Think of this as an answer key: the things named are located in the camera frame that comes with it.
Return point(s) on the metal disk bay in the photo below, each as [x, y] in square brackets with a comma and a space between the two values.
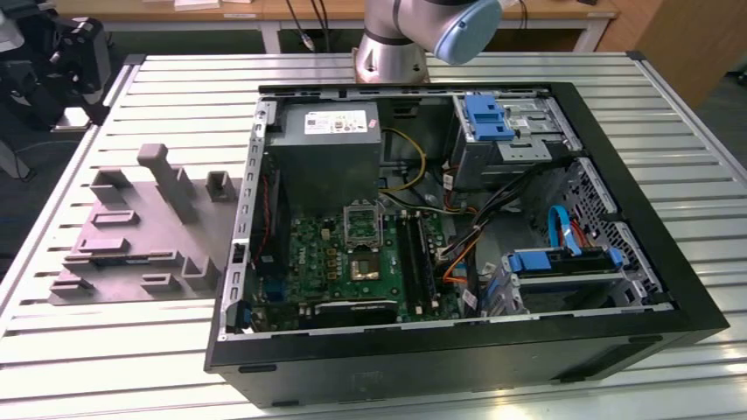
[636, 280]

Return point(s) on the black PC case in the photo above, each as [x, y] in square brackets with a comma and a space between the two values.
[408, 367]

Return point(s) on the wooden cabinet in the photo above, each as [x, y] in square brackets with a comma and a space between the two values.
[688, 44]

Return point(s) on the small white box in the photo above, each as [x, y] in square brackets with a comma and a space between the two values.
[197, 4]

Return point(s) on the black RAM stick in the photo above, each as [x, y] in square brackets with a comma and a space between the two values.
[424, 262]

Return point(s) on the wooden desk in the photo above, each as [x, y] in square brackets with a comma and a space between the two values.
[560, 11]

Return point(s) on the blue disk carrier empty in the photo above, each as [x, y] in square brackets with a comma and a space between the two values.
[484, 114]

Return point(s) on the white wrist camera black plate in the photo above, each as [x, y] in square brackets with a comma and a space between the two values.
[12, 26]

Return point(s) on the grey power supply unit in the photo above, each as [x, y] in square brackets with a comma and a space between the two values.
[327, 162]

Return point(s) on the metal drive cage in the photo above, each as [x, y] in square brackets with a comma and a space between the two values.
[525, 151]

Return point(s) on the grey parts rack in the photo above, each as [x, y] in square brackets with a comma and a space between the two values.
[162, 245]

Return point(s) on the hard disk in blue carrier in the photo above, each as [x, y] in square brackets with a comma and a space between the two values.
[533, 261]

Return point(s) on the CPU socket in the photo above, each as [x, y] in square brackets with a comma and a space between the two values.
[364, 268]

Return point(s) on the black graphics card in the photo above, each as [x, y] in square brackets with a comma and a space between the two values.
[352, 311]

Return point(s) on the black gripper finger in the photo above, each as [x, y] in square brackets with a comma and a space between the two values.
[32, 96]
[96, 65]

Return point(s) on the green motherboard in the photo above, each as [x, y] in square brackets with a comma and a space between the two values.
[317, 289]

